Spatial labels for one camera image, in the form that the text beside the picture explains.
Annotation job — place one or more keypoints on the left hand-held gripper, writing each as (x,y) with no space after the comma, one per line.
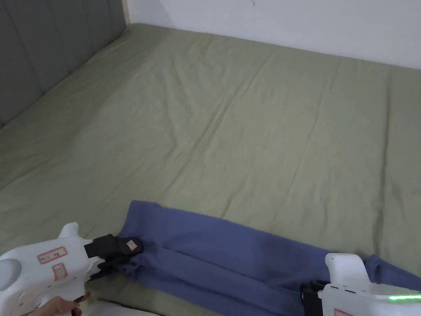
(39,273)

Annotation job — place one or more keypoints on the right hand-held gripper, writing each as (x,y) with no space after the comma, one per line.
(361,299)

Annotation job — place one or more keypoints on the blue garment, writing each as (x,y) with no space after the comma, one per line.
(210,250)

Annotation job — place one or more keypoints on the person's left hand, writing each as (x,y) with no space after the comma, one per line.
(59,306)

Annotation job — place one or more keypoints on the bed with pale green sheet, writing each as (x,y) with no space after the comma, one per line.
(210,125)

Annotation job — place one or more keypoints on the grey padded headboard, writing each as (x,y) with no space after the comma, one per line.
(49,42)

